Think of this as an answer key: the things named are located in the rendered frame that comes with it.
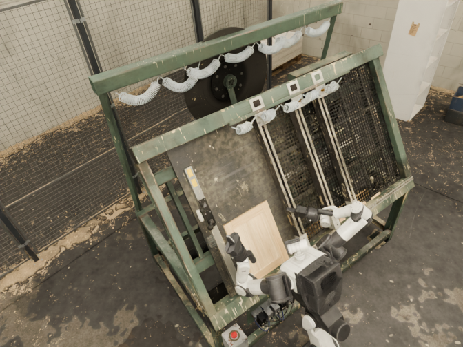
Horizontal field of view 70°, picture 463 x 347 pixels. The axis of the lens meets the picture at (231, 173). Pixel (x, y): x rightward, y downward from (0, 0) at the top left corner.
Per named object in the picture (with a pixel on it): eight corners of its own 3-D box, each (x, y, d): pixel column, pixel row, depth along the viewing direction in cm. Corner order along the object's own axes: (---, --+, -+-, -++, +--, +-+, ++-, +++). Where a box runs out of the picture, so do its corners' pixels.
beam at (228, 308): (209, 326, 228) (215, 333, 218) (202, 311, 225) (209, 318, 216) (404, 185, 316) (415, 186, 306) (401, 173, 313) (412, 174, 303)
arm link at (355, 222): (368, 209, 189) (339, 235, 194) (379, 219, 194) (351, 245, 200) (357, 198, 198) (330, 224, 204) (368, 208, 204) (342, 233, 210)
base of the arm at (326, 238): (341, 249, 210) (350, 250, 199) (328, 265, 207) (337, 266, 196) (323, 233, 211) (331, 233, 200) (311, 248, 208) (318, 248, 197)
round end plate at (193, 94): (195, 143, 271) (178, 45, 219) (191, 140, 275) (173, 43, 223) (270, 109, 303) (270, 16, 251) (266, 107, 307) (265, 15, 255)
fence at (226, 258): (236, 293, 230) (239, 295, 227) (182, 169, 210) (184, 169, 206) (242, 289, 232) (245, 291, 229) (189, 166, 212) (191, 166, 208)
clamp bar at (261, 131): (297, 250, 253) (319, 258, 231) (241, 102, 227) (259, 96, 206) (306, 244, 257) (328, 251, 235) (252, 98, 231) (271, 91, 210)
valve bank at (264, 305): (260, 341, 235) (259, 326, 219) (247, 325, 244) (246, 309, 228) (310, 301, 255) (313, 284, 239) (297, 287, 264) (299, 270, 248)
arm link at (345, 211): (335, 204, 211) (363, 196, 198) (344, 212, 216) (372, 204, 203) (334, 219, 205) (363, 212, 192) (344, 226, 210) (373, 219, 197)
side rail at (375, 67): (395, 177, 310) (406, 178, 300) (362, 62, 286) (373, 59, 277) (400, 174, 313) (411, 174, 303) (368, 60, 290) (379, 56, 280)
